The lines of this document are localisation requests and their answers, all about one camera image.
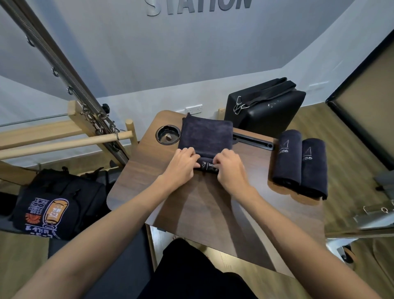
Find person's left hand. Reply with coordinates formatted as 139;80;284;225
158;147;201;192

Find person's right hand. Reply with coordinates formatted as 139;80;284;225
212;149;259;201

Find dark navy towel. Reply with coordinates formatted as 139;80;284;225
300;138;328;200
178;113;234;175
272;129;303;187

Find black printed backpack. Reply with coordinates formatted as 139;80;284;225
11;168;108;241

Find person's right forearm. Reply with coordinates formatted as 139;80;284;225
240;188;382;299

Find person's left forearm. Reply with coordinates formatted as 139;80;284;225
12;178;173;299

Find person's black shorts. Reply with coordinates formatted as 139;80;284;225
138;239;259;299

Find brown wooden side table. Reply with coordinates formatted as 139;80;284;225
106;110;327;278

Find black padded box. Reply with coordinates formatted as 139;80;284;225
224;77;307;139

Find wooden roll bar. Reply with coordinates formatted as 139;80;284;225
0;131;135;161

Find grey panel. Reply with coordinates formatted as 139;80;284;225
374;169;394;192

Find chrome tower pole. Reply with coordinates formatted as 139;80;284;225
0;0;130;167

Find black strap with metal clips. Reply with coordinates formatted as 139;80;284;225
233;77;297;115

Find chrome frame pole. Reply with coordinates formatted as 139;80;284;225
325;227;394;239

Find silver metal frame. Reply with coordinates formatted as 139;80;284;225
326;200;394;269

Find brown blind with black frame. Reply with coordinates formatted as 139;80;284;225
325;40;394;170

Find grey wall letters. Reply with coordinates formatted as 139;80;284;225
144;0;253;16

